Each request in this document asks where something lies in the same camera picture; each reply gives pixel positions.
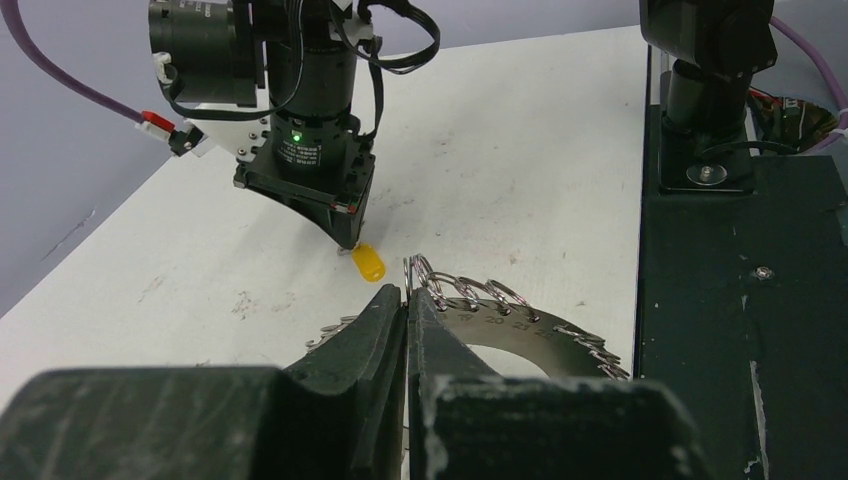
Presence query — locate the metal disc with key rings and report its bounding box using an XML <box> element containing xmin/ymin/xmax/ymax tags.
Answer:
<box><xmin>304</xmin><ymin>253</ymin><xmax>632</xmax><ymax>383</ymax></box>

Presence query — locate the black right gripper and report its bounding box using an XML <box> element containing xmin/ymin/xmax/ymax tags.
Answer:
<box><xmin>234</xmin><ymin>112</ymin><xmax>375</xmax><ymax>250</ymax></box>

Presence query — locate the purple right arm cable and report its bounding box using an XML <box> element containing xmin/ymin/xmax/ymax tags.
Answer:
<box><xmin>0</xmin><ymin>0</ymin><xmax>147</xmax><ymax>126</ymax></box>

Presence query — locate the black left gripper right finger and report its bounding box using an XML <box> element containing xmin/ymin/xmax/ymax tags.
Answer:
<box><xmin>408</xmin><ymin>289</ymin><xmax>714</xmax><ymax>479</ymax></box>

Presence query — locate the key with yellow tag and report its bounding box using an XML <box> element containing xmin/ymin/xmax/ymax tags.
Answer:
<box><xmin>337</xmin><ymin>243</ymin><xmax>386</xmax><ymax>283</ymax></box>

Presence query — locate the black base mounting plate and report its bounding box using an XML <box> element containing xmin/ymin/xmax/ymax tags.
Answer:
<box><xmin>632</xmin><ymin>0</ymin><xmax>848</xmax><ymax>480</ymax></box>

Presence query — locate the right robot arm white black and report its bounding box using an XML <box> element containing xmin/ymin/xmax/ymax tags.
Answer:
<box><xmin>148</xmin><ymin>1</ymin><xmax>441</xmax><ymax>250</ymax></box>

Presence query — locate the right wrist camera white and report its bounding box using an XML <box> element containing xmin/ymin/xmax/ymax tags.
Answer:
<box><xmin>135</xmin><ymin>110</ymin><xmax>270</xmax><ymax>163</ymax></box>

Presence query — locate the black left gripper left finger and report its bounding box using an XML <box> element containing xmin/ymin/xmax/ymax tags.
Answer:
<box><xmin>1</xmin><ymin>285</ymin><xmax>406</xmax><ymax>479</ymax></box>

